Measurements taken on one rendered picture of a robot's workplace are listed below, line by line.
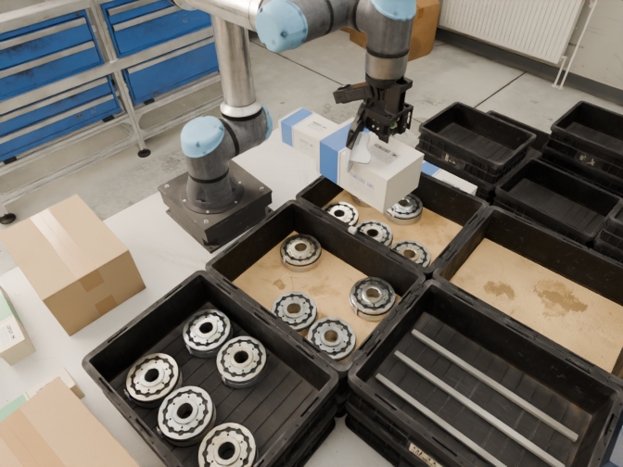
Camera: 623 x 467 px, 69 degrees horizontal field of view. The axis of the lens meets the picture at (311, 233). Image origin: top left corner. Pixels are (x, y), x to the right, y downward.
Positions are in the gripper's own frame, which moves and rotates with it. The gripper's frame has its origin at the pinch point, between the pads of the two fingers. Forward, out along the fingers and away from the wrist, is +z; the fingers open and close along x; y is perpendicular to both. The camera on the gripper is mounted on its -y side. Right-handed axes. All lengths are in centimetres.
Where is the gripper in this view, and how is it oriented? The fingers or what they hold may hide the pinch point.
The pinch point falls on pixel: (367, 156)
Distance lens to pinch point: 100.7
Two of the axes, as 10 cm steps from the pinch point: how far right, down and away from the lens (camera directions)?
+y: 6.9, 5.2, -5.0
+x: 7.2, -5.1, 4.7
